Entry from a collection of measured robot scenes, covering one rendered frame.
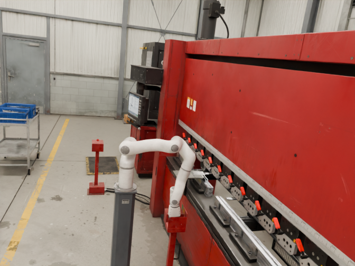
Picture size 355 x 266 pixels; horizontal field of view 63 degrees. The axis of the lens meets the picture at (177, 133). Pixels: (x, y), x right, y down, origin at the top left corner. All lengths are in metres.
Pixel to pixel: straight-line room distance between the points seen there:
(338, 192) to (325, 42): 0.69
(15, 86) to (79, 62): 1.95
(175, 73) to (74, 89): 6.31
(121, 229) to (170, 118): 1.55
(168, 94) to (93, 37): 6.13
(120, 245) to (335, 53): 2.16
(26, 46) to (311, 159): 8.78
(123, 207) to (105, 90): 7.23
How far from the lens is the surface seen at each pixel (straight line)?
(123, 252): 2.79
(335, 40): 1.55
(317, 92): 1.60
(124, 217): 2.60
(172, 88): 3.54
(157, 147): 2.32
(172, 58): 3.51
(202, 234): 2.66
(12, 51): 9.68
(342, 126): 1.48
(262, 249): 2.10
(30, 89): 9.68
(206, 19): 3.32
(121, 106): 9.40
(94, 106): 9.60
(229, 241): 2.26
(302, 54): 1.70
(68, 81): 9.53
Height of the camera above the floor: 2.11
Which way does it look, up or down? 14 degrees down
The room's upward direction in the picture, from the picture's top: 6 degrees clockwise
